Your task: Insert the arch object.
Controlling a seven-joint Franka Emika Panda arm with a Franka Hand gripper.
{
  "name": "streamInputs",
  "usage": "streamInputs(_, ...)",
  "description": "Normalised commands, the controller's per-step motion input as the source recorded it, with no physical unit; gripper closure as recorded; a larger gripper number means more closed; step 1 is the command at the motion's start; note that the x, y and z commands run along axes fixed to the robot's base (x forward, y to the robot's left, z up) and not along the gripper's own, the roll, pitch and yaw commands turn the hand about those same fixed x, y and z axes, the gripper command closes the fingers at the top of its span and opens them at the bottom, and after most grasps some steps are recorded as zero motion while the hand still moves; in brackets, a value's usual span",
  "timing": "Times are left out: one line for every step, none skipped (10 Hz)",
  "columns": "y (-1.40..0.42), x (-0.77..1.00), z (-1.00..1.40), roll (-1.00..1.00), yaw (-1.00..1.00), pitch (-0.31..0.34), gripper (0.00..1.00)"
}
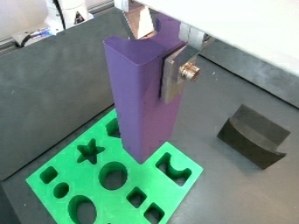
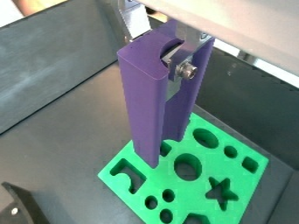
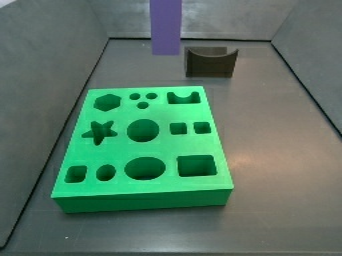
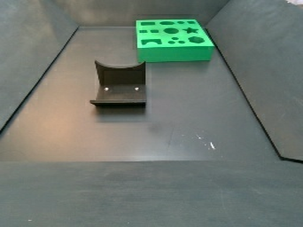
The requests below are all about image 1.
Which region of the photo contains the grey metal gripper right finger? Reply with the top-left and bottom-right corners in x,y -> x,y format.
161,24 -> 215,103

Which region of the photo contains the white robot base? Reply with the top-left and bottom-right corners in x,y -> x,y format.
44,0 -> 94,33

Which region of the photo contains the green shape sorter board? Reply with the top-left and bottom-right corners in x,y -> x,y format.
27,111 -> 203,224

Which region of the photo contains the black cable with blue connector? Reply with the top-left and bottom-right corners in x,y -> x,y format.
12,26 -> 56,48

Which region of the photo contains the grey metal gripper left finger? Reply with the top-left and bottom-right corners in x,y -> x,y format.
125,6 -> 155,39

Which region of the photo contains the black arch holder block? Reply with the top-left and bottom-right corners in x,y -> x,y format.
218,104 -> 291,170

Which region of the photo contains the purple arch block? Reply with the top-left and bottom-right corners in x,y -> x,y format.
105,14 -> 183,163

